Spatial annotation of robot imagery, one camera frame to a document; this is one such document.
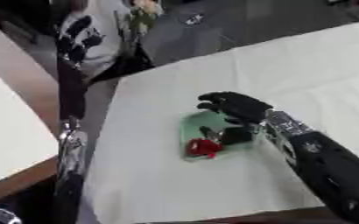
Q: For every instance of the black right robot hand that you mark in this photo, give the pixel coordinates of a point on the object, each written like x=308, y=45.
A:
x=238, y=106

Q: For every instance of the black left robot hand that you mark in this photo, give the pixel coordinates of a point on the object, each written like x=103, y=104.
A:
x=71, y=87

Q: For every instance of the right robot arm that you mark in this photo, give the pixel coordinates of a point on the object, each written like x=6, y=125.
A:
x=330, y=172

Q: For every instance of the pale green open box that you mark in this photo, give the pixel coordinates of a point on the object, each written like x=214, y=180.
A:
x=192, y=128

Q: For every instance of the black block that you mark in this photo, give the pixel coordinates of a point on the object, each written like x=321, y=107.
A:
x=236, y=135

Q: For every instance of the small dark silver object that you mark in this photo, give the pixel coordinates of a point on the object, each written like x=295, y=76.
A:
x=210, y=133

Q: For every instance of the red soft toy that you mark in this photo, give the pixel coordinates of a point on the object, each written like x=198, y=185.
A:
x=202, y=147

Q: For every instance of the white bag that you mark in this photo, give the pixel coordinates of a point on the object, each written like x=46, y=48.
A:
x=106, y=35

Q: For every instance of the white wood-edged side table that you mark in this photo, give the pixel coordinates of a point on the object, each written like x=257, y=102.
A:
x=9, y=131

